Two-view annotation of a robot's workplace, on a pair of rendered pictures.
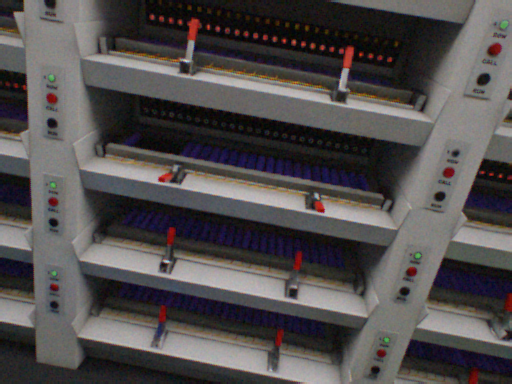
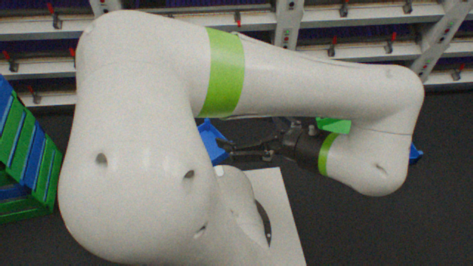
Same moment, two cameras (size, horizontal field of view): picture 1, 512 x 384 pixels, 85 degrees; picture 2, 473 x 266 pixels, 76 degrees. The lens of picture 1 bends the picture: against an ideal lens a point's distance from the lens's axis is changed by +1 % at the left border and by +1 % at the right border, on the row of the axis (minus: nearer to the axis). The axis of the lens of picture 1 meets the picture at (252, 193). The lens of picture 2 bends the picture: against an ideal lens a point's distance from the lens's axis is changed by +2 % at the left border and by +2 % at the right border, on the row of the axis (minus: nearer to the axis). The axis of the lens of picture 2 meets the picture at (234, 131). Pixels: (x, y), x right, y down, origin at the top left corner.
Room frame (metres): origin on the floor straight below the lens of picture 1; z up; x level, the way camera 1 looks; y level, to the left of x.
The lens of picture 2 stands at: (-0.60, 0.01, 1.13)
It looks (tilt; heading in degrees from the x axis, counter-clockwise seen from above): 50 degrees down; 354
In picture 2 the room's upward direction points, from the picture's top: straight up
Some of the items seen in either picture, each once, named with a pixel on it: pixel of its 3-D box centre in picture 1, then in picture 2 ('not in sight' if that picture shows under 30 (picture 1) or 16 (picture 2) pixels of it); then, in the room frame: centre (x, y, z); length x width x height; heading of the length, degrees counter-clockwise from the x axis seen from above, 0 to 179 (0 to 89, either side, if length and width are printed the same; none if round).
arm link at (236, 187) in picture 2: not in sight; (225, 209); (-0.30, 0.00, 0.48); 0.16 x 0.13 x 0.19; 8
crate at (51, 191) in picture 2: not in sight; (27, 181); (0.12, 0.80, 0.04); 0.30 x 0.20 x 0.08; 7
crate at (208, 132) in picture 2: not in sight; (194, 151); (0.21, 0.11, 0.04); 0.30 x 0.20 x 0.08; 123
